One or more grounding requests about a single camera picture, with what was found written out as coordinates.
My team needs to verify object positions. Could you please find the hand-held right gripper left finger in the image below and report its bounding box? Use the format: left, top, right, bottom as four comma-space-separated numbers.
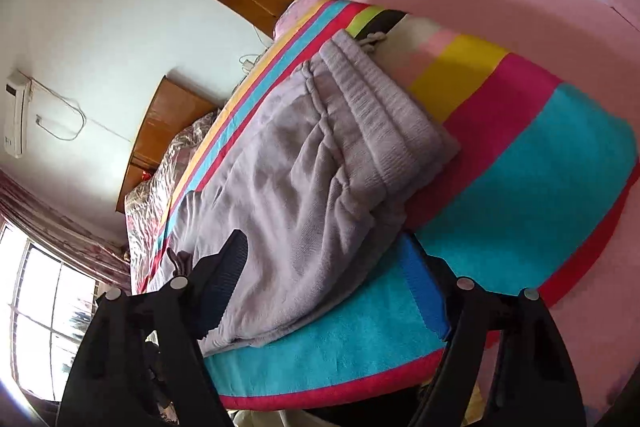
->
55, 229, 249, 427

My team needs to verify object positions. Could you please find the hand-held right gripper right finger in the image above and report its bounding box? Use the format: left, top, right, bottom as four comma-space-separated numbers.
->
400, 232, 587, 427

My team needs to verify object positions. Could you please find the pink floral quilt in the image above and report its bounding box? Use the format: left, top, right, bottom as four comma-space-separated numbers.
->
124, 111, 222, 293

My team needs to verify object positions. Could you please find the multicolour striped blanket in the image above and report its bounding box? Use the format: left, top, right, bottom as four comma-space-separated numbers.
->
127, 0, 640, 410

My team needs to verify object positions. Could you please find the pink striped curtain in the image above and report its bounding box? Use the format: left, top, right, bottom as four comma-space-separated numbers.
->
0, 169, 132, 295

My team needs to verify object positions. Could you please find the window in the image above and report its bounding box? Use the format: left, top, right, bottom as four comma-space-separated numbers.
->
0, 222, 101, 403

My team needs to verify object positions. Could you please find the white air conditioner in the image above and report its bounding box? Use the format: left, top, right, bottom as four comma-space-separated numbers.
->
2, 69, 32, 158

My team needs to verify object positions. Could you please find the white charger with cables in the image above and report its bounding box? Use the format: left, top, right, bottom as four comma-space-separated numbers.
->
238, 51, 267, 74

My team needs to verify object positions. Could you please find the air conditioner cable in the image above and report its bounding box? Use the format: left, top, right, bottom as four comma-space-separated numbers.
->
27, 77, 90, 142

